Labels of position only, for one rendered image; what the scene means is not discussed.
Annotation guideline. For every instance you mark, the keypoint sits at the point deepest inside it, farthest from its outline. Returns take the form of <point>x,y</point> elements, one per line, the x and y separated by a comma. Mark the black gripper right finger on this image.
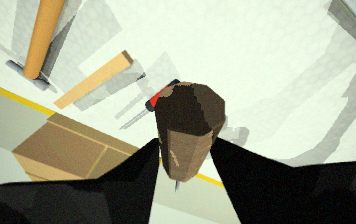
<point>265,191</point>

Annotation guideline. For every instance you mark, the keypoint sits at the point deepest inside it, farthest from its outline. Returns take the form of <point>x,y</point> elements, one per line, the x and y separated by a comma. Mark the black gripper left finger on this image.
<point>123,195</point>

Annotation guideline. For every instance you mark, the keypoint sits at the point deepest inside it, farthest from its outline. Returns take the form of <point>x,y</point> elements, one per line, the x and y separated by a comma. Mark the small hammer with orange handle and grey head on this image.
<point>46,21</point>

